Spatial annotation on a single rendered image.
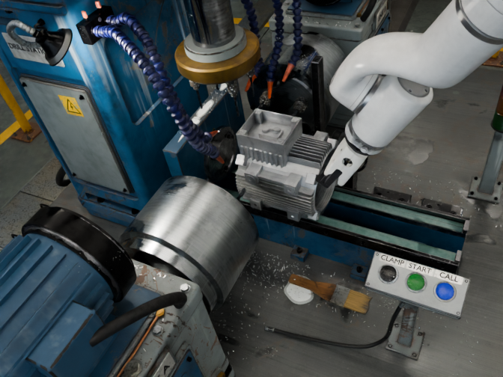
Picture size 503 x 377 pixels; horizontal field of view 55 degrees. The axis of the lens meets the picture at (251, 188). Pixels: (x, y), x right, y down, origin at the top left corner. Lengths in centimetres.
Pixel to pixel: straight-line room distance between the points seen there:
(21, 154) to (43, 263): 270
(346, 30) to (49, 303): 106
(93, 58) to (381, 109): 56
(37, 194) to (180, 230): 148
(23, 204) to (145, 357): 161
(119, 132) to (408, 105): 63
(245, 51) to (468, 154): 82
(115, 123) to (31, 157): 223
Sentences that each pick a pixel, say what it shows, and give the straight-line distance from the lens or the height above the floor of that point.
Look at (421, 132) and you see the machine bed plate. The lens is 163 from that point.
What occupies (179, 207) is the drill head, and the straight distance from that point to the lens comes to 95.
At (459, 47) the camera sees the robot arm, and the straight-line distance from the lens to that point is 70.
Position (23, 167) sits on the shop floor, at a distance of 328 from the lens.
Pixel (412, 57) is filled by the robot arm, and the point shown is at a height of 144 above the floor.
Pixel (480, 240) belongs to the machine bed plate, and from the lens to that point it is 137.
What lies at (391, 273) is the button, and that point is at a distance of 93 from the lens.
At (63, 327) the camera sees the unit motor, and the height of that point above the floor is 132.
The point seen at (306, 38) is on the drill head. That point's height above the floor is 116.
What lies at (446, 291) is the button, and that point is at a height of 107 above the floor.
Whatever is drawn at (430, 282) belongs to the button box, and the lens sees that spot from 94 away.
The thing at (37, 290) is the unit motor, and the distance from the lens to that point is 70.
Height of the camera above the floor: 184
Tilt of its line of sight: 46 degrees down
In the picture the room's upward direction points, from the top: 11 degrees counter-clockwise
